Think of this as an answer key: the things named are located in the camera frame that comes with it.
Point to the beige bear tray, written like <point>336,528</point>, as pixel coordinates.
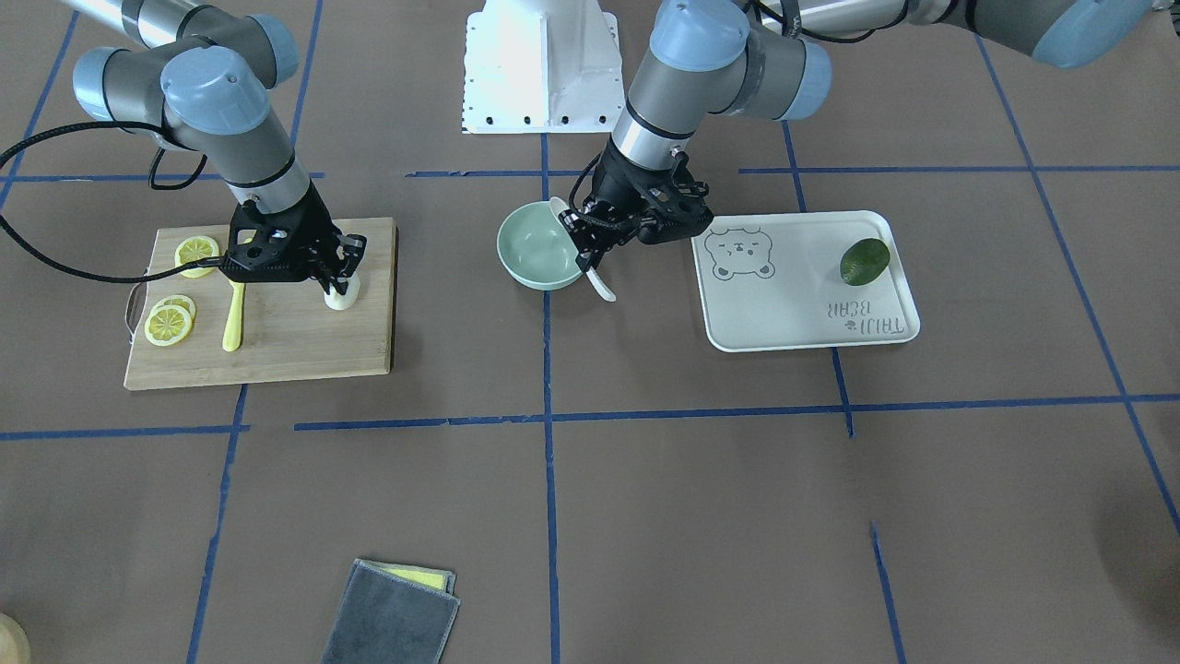
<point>772,282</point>

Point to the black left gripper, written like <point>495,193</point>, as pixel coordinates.
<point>619,192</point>

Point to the metal board handle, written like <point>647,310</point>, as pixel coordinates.
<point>134,308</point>

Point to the white ceramic spoon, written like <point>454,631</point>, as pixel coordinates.
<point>559,207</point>

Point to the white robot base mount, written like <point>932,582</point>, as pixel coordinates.
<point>541,66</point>

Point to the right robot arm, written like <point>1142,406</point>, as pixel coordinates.
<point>200,82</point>

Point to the white steamed bun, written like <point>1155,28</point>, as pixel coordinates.
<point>340,300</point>

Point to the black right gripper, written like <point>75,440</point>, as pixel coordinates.
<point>312,232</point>

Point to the yellow plastic knife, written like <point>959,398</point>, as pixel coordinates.
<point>233,328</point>

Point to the green avocado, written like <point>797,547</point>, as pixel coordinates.
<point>864,262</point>

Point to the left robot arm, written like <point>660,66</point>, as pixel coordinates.
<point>767,59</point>

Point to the wooden cutting board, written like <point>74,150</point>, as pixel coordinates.
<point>290,334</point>

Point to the lemon slice under upper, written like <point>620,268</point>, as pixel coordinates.
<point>179,300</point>

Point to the lemon slice single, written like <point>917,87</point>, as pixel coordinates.
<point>202,251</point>

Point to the green bowl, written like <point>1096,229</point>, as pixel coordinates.
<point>536,250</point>

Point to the grey folded cloth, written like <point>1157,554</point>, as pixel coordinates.
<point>393,613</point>

